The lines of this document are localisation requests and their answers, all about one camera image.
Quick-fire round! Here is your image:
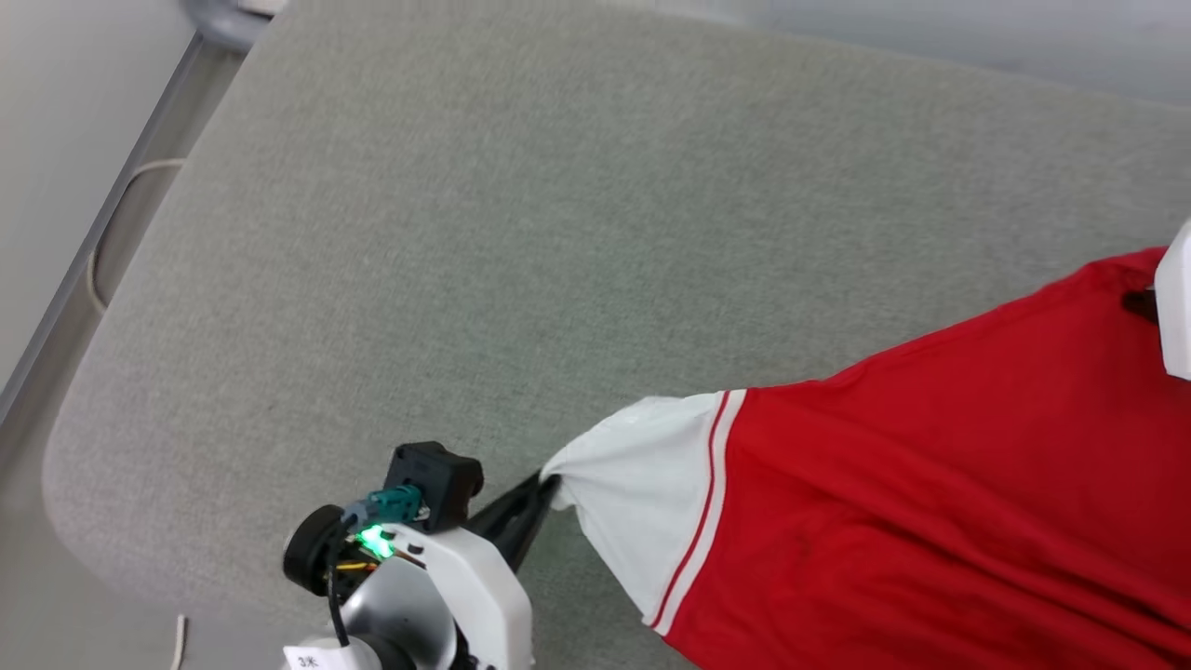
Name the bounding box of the red and white shirt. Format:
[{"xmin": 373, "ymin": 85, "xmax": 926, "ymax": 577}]
[{"xmin": 540, "ymin": 245, "xmax": 1191, "ymax": 670}]

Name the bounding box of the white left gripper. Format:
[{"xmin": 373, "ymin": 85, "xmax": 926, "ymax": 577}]
[{"xmin": 377, "ymin": 473, "xmax": 561, "ymax": 670}]

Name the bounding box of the white paper label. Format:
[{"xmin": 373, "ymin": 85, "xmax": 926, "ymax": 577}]
[{"xmin": 283, "ymin": 640, "xmax": 384, "ymax": 670}]

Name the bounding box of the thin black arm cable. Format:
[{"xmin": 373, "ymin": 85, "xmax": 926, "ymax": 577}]
[{"xmin": 324, "ymin": 530, "xmax": 353, "ymax": 649}]

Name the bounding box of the grey round base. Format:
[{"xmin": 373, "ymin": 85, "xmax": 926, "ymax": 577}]
[{"xmin": 181, "ymin": 0, "xmax": 285, "ymax": 53}]

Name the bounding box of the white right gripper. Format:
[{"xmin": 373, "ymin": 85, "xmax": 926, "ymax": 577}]
[{"xmin": 1122, "ymin": 218, "xmax": 1191, "ymax": 382}]

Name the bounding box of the teal cable connector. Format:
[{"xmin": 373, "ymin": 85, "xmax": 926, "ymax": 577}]
[{"xmin": 342, "ymin": 485, "xmax": 426, "ymax": 529}]

